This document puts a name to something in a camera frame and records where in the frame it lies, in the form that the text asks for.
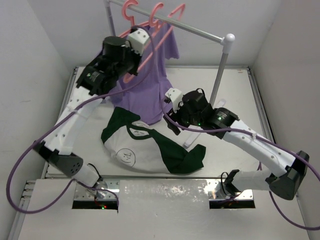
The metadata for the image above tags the white and green t-shirt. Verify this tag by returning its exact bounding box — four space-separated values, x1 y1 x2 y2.
100 107 206 175

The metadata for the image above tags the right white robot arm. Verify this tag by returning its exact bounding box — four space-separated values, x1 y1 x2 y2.
164 88 309 200

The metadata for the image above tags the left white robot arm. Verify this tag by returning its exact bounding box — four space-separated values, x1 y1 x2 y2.
33 33 149 187

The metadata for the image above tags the purple t-shirt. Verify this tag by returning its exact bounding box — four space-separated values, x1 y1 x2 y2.
109 31 180 125

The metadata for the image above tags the pink hanger with purple shirt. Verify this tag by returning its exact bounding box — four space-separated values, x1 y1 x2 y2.
118 0 149 38

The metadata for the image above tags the silver clothes rack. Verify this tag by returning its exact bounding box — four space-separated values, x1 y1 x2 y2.
103 0 236 148

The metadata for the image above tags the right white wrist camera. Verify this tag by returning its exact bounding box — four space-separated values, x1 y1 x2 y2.
165 87 183 113

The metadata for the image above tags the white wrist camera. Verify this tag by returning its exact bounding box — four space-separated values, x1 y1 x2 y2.
125 27 150 56
165 87 183 113

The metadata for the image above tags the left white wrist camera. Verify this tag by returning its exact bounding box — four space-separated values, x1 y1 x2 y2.
125 27 150 56

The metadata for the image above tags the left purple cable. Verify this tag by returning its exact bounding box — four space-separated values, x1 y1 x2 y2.
6 24 161 215

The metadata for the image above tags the purple cable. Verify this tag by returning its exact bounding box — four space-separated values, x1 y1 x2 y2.
6 24 161 215
159 99 320 231

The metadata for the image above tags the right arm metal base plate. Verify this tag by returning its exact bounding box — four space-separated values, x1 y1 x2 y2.
205 178 254 203

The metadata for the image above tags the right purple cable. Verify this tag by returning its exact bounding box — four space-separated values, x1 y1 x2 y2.
159 99 320 231

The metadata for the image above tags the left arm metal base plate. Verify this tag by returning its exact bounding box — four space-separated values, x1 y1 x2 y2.
73 179 120 201

